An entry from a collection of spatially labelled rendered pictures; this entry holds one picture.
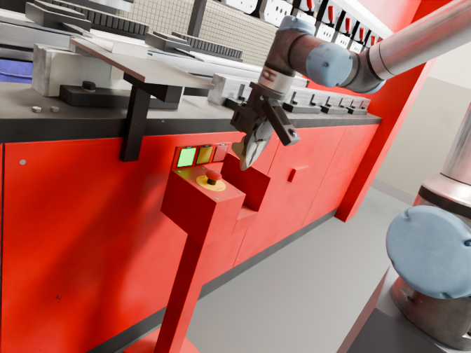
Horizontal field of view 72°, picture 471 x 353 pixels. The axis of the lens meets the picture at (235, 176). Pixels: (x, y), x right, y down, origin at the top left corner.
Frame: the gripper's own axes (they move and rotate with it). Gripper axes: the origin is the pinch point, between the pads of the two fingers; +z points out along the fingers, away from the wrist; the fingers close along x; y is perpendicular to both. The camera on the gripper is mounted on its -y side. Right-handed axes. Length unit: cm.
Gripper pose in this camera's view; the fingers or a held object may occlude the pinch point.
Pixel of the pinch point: (246, 167)
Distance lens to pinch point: 82.6
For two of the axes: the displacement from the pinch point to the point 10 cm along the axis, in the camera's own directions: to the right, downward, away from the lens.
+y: -7.0, -5.4, 4.8
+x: -6.3, 1.3, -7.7
